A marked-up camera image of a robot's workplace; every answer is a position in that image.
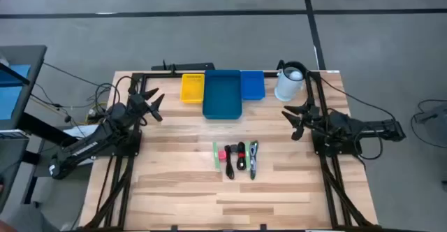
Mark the white box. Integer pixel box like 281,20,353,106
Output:
212,141,222,173

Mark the white paper sheet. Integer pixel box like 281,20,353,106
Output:
64,124,101,138

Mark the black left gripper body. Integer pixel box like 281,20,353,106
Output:
127,91,163,122

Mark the black cable bundle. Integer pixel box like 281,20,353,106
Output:
223,144,235,180

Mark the yellow plastic basket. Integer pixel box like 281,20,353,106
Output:
179,73,205,104

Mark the white cable bundle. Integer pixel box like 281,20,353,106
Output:
244,140,251,172

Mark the grey side desk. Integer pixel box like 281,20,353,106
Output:
0,45,48,212

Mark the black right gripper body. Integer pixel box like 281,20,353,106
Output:
291,104,326,141

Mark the white cylindrical container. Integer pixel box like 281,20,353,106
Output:
274,66,305,102

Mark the black cable with red tie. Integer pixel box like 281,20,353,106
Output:
235,141,247,171

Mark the blue plastic basket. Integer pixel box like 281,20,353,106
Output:
240,70,266,101

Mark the teal plastic bin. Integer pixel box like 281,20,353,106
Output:
202,69,243,120

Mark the green black braided cable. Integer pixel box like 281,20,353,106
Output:
249,140,259,181

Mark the black bar device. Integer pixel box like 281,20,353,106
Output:
151,60,216,72

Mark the black metal table frame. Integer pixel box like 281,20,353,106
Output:
82,70,380,232

